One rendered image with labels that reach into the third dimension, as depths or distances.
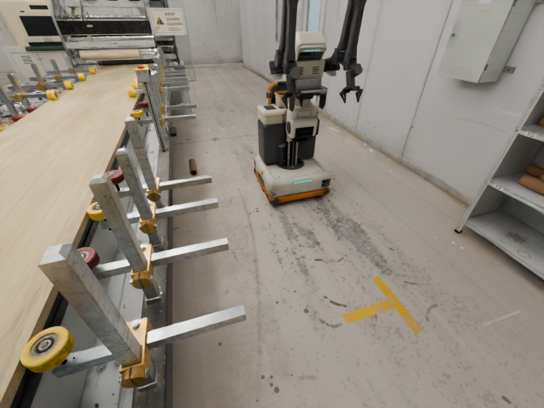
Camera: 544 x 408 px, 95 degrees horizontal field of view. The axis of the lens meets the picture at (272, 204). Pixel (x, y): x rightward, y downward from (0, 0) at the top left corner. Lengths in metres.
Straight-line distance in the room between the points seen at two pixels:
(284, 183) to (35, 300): 1.84
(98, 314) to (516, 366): 1.90
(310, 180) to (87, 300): 2.05
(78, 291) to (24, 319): 0.33
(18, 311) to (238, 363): 1.02
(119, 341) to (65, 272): 0.21
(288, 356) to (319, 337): 0.21
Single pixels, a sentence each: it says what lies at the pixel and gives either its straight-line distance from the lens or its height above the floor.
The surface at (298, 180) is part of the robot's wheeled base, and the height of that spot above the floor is 0.26.
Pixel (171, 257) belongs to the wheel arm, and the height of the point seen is 0.84.
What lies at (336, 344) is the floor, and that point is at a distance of 1.62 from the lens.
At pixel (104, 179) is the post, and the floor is 1.16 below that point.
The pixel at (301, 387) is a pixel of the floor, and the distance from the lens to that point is 1.52.
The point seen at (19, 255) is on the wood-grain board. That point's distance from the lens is 1.03.
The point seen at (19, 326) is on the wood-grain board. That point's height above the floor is 0.90.
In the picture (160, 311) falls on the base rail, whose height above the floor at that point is 0.70.
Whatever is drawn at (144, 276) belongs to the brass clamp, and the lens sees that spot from 0.83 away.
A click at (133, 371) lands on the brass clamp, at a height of 0.83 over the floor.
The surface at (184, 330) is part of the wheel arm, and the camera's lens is 0.73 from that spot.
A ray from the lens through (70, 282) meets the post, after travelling 0.50.
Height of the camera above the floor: 1.44
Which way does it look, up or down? 36 degrees down
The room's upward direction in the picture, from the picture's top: straight up
